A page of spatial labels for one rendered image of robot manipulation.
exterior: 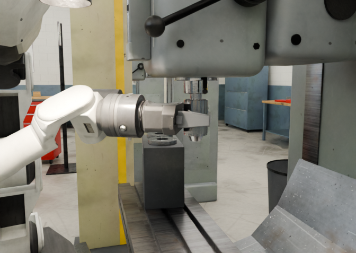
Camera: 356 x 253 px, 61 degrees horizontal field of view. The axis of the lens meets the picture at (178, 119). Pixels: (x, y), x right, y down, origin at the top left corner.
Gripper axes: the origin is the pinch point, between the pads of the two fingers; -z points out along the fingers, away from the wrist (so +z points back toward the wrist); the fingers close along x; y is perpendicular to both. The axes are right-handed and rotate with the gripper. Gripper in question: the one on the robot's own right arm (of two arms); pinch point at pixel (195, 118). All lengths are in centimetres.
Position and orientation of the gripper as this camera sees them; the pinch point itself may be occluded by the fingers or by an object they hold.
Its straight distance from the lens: 59.5
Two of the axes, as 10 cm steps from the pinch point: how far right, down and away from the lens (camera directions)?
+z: -9.9, -0.4, 1.6
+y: -0.2, 9.9, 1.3
